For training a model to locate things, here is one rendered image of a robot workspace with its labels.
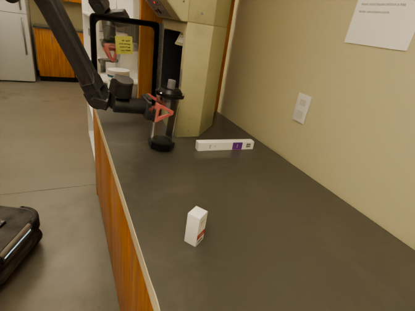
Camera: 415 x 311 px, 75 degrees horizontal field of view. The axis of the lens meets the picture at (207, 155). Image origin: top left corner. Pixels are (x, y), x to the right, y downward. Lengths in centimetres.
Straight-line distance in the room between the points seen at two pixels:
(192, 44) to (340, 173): 73
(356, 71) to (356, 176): 35
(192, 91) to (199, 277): 79
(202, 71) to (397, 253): 90
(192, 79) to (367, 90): 63
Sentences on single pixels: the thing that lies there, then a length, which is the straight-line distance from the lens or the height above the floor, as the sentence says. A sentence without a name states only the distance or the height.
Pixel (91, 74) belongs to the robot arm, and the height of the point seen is 122.
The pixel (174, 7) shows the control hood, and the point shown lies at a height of 145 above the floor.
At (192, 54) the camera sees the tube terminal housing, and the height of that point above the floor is 130.
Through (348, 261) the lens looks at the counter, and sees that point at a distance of 79.
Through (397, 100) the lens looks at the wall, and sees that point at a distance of 97.
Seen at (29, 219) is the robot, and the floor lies 24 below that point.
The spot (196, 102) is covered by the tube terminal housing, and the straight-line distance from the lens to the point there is 120.
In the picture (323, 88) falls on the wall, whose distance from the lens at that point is 112.
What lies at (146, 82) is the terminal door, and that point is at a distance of 143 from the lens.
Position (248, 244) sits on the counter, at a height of 94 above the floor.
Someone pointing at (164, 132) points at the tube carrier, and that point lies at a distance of 104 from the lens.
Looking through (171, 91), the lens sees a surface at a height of 118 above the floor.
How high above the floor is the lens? 141
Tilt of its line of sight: 26 degrees down
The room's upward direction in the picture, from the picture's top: 9 degrees clockwise
